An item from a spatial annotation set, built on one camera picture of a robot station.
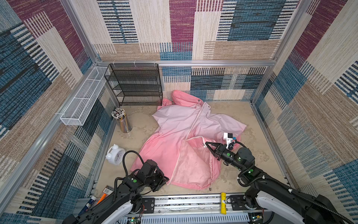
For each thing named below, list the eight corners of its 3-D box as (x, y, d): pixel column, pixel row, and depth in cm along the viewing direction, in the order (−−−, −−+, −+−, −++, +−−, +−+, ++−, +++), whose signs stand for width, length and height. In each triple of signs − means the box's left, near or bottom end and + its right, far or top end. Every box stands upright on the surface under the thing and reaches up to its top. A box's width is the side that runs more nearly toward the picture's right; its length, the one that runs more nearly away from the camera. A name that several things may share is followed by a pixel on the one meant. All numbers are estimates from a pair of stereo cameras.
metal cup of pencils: (119, 133, 104) (109, 117, 90) (122, 124, 109) (113, 108, 95) (131, 133, 104) (123, 117, 90) (133, 124, 109) (126, 108, 95)
